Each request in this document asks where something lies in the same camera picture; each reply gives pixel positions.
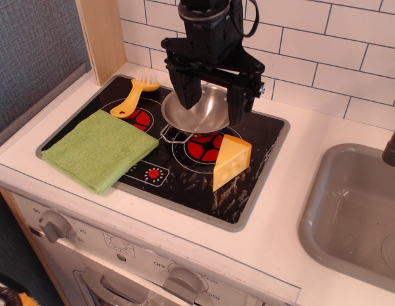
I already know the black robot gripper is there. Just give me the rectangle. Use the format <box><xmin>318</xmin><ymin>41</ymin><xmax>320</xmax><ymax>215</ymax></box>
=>
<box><xmin>161</xmin><ymin>14</ymin><xmax>265</xmax><ymax>126</ymax></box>

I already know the yellow toy cheese wedge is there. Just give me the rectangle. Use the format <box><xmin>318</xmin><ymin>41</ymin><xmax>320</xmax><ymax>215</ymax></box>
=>
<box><xmin>213</xmin><ymin>135</ymin><xmax>252</xmax><ymax>191</ymax></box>

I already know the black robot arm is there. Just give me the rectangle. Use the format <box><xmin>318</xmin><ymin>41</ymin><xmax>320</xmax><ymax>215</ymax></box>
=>
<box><xmin>161</xmin><ymin>1</ymin><xmax>265</xmax><ymax>125</ymax></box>

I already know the black toy stove top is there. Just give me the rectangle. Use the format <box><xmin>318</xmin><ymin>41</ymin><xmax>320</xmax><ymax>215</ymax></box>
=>
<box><xmin>41</xmin><ymin>76</ymin><xmax>290</xmax><ymax>231</ymax></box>

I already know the small steel wok pan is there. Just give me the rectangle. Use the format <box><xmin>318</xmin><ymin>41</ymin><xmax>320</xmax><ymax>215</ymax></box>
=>
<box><xmin>160</xmin><ymin>84</ymin><xmax>230</xmax><ymax>143</ymax></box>

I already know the yellow dish brush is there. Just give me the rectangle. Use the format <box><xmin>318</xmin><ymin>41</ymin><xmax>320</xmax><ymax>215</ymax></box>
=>
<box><xmin>110</xmin><ymin>70</ymin><xmax>161</xmax><ymax>119</ymax></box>

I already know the green microfiber cloth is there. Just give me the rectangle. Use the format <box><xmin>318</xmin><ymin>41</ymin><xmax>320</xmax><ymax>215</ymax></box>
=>
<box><xmin>42</xmin><ymin>110</ymin><xmax>159</xmax><ymax>194</ymax></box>

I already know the grey toy sink basin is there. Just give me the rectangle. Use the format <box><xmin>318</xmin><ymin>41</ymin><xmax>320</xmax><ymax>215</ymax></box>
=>
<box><xmin>298</xmin><ymin>143</ymin><xmax>395</xmax><ymax>293</ymax></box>

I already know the grey faucet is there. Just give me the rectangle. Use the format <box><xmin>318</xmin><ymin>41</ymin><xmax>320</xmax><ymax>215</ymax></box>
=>
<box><xmin>382</xmin><ymin>131</ymin><xmax>395</xmax><ymax>167</ymax></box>

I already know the grey right oven knob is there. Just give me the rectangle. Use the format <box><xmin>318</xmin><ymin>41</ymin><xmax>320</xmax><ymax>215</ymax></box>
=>
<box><xmin>162</xmin><ymin>267</ymin><xmax>203</xmax><ymax>305</ymax></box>

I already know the grey oven knob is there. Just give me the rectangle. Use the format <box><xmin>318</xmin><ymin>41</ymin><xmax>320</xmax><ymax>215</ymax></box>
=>
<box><xmin>162</xmin><ymin>267</ymin><xmax>203</xmax><ymax>305</ymax></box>
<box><xmin>39</xmin><ymin>210</ymin><xmax>71</xmax><ymax>244</ymax></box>

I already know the grey left oven knob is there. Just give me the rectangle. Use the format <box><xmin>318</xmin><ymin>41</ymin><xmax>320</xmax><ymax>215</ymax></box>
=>
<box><xmin>39</xmin><ymin>210</ymin><xmax>71</xmax><ymax>244</ymax></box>

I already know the orange black striped object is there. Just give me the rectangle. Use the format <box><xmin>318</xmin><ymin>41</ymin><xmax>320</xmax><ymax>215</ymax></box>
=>
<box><xmin>0</xmin><ymin>286</ymin><xmax>39</xmax><ymax>306</ymax></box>

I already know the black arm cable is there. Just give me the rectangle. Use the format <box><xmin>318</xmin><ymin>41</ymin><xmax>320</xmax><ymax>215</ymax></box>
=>
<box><xmin>240</xmin><ymin>0</ymin><xmax>261</xmax><ymax>38</ymax></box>

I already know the wooden side post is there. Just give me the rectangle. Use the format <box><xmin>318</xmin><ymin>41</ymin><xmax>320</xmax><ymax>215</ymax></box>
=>
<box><xmin>75</xmin><ymin>0</ymin><xmax>127</xmax><ymax>86</ymax></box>

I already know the grey oven door handle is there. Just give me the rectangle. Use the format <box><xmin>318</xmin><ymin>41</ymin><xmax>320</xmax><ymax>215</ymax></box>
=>
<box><xmin>82</xmin><ymin>268</ymin><xmax>147</xmax><ymax>305</ymax></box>

